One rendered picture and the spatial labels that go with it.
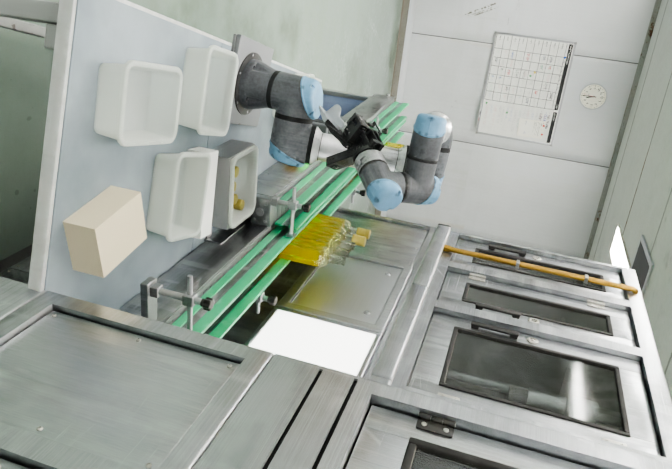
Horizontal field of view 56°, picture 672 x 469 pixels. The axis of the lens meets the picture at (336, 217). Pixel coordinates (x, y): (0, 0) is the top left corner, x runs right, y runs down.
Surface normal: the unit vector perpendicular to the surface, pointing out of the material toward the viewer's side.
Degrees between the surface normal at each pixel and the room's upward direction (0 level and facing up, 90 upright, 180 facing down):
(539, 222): 90
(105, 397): 90
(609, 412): 90
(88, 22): 0
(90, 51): 0
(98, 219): 90
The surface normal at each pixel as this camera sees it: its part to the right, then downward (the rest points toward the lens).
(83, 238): -0.32, 0.49
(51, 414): 0.11, -0.91
